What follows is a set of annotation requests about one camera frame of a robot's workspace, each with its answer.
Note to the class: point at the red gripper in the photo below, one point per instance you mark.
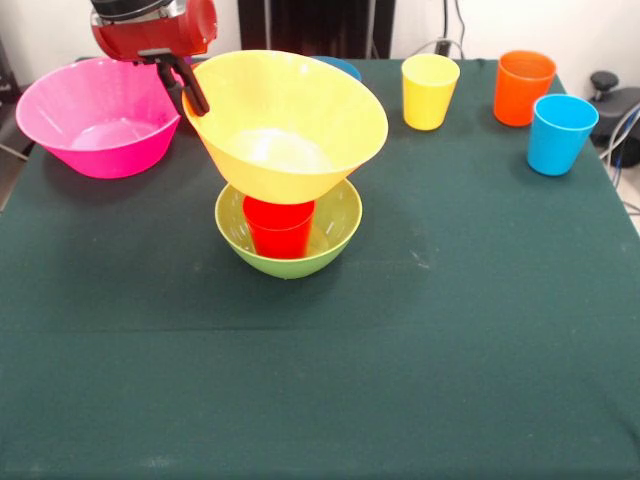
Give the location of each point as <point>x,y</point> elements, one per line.
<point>160,39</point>

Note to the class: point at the yellow plastic bowl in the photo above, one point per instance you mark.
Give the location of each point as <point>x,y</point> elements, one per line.
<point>290,100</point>

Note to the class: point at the blue plastic bowl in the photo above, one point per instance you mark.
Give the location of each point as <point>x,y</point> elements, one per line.
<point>345,66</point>

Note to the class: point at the red plastic cup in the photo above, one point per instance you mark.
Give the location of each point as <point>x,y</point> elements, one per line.
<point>277,235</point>

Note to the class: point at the green plastic bowl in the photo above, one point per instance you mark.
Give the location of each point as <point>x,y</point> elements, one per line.
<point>290,267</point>

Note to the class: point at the pink plastic bowl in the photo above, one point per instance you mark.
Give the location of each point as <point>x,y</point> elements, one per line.
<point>100,100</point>

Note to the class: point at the yellow plastic cup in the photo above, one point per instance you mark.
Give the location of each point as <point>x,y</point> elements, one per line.
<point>430,100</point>

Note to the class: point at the dark green tablecloth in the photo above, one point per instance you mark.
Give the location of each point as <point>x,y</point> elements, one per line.
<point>300,350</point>

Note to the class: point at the orange plastic cup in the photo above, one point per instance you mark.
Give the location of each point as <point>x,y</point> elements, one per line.
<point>520,95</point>

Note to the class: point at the blue plastic cup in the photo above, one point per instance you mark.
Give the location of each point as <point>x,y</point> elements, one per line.
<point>560,140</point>

